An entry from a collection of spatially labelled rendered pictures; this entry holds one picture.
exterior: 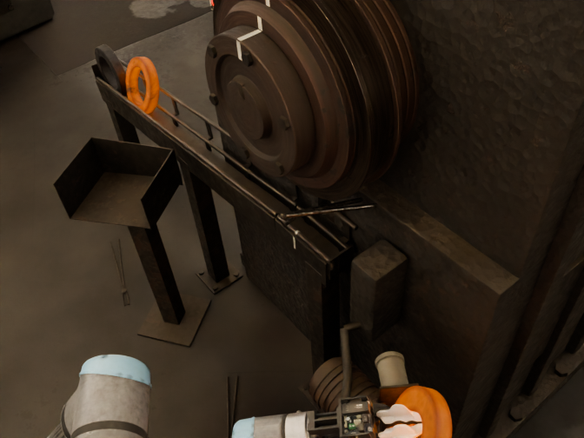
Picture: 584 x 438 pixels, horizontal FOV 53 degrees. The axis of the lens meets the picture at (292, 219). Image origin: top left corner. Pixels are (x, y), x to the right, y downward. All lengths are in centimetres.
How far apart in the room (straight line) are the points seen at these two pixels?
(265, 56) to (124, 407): 60
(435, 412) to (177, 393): 112
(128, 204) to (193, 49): 196
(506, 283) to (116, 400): 70
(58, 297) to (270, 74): 161
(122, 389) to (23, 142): 231
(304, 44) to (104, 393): 63
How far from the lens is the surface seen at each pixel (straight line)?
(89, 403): 101
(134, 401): 101
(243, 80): 108
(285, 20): 102
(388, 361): 123
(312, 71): 98
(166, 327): 217
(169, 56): 354
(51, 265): 252
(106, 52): 218
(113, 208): 175
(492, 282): 115
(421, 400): 113
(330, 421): 112
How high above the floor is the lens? 176
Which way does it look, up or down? 46 degrees down
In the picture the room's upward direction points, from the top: 5 degrees counter-clockwise
